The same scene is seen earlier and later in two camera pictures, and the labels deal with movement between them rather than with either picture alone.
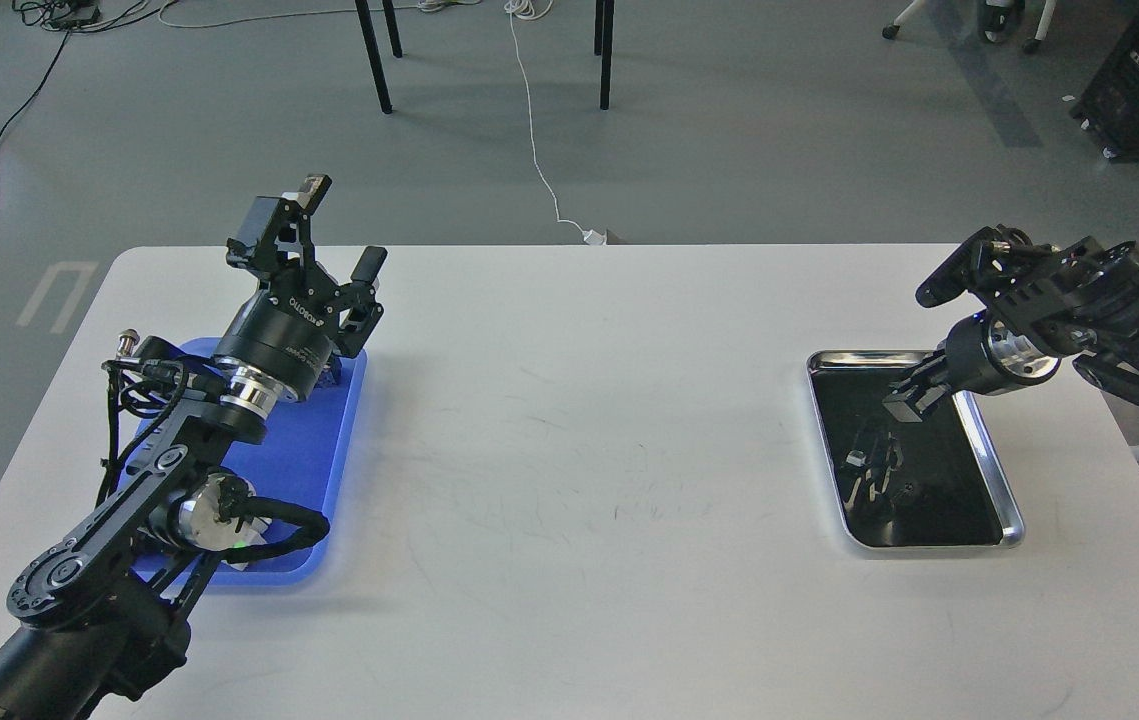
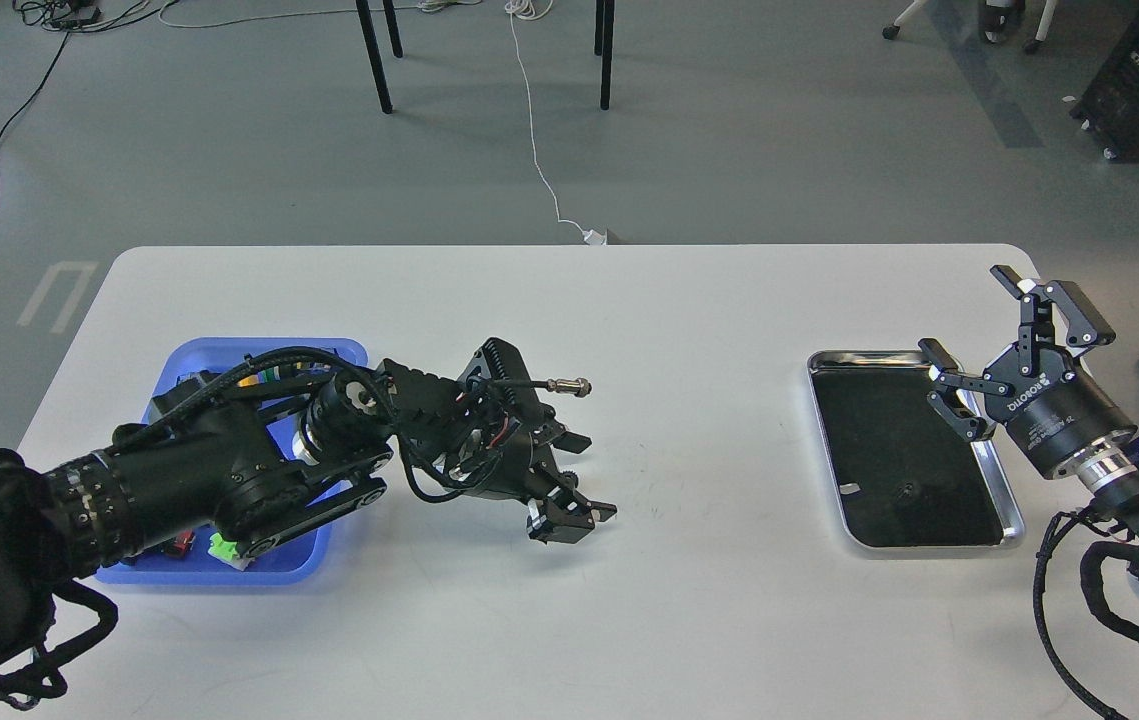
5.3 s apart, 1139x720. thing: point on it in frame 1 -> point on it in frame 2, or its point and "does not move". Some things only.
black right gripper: [978, 358] -> [1038, 391]
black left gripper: [285, 330] -> [495, 453]
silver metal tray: [900, 483] does not move
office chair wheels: [995, 17] does not move
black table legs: [384, 98] does not move
